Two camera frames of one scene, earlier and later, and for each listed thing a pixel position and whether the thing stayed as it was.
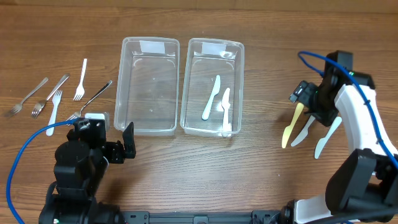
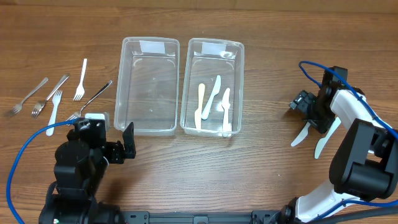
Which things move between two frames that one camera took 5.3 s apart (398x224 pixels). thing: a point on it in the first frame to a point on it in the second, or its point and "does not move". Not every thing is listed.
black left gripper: x=115 y=151 does not move
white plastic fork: x=56 y=98 does not move
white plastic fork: x=80 y=91 does not move
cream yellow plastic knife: x=287 y=130 to x=198 y=112
